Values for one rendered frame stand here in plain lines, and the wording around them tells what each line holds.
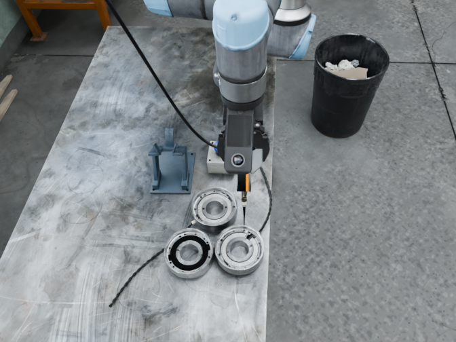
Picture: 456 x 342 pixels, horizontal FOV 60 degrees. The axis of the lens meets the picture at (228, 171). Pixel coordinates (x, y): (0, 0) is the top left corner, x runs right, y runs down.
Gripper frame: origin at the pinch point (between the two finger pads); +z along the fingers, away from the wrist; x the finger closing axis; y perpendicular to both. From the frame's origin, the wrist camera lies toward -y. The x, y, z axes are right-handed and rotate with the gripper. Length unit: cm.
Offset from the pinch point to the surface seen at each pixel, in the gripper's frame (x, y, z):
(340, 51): -45, 121, 63
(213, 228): 6.9, -5.4, 13.8
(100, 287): 30.5, -18.3, 16.7
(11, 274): 51, -16, 17
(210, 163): 8.7, 11.7, 12.5
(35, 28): 145, 183, 88
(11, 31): 159, 177, 86
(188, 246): 12.3, -9.4, 14.9
